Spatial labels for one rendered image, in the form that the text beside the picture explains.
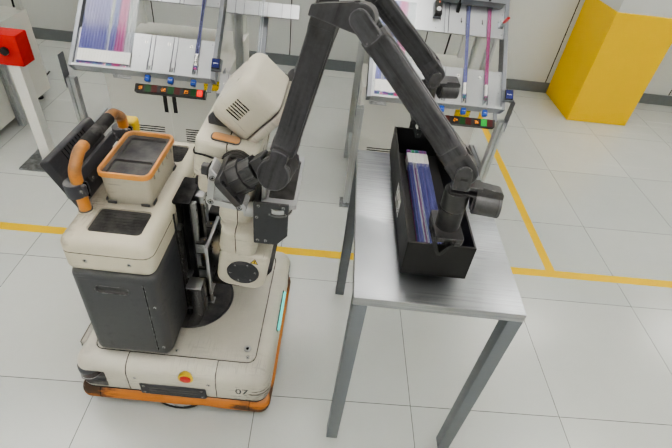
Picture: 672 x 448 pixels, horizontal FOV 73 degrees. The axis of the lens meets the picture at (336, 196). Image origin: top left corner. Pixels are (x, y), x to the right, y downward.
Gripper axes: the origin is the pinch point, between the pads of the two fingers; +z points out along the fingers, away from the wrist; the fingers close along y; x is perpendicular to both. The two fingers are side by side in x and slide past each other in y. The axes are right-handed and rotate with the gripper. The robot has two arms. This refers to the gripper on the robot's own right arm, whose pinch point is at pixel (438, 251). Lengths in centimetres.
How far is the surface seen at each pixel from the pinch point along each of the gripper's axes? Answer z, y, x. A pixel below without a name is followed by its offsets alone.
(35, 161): 86, 136, 204
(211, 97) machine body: 44, 156, 101
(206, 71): 15, 128, 94
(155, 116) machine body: 59, 156, 136
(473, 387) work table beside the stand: 50, -6, -21
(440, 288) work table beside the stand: 12.8, -0.6, -3.3
